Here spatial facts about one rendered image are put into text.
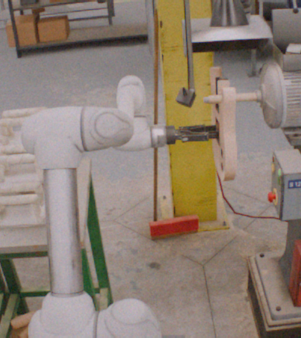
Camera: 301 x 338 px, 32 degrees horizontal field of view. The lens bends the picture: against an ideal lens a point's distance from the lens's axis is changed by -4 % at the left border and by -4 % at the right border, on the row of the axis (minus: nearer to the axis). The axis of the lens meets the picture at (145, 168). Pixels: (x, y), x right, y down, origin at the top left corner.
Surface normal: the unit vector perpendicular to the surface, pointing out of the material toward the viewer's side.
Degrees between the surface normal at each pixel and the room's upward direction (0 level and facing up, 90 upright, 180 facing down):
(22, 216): 0
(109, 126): 59
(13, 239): 0
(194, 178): 90
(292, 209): 90
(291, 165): 0
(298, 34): 90
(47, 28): 90
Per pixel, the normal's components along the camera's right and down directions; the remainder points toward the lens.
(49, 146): -0.11, 0.10
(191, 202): 0.04, 0.51
